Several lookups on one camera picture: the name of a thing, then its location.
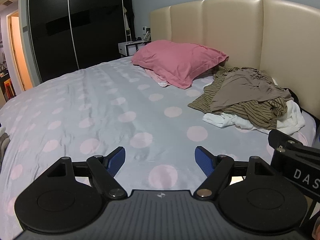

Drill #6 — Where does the white standing rack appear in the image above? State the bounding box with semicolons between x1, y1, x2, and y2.
122;5;132;43

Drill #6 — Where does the olive striped garment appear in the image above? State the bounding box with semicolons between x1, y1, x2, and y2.
188;66;288;130

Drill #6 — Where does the beige padded headboard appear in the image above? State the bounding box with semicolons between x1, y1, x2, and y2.
149;0;320;120

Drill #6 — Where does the polka dot bed sheet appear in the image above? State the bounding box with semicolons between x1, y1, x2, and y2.
0;55;317;230

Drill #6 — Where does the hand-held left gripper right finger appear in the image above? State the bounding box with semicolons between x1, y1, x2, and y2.
194;145;283;200

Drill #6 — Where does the black sliding wardrobe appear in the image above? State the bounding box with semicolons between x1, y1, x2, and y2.
27;0;133;83

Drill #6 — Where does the light pink pillow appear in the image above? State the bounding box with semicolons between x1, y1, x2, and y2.
145;69;170;88

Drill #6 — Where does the white garment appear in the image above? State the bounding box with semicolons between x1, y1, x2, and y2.
202;100;307;134

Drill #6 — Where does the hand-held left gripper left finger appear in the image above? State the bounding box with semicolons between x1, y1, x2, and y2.
37;146;128;201

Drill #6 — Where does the open doorway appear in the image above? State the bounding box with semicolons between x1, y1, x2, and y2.
0;0;34;103

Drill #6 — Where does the white nightstand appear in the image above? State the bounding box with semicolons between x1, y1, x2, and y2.
118;39;151;58

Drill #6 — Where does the taupe shirt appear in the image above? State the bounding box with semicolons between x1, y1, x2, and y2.
209;69;294;114

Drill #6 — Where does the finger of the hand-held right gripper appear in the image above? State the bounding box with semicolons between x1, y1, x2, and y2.
268;129;309;153

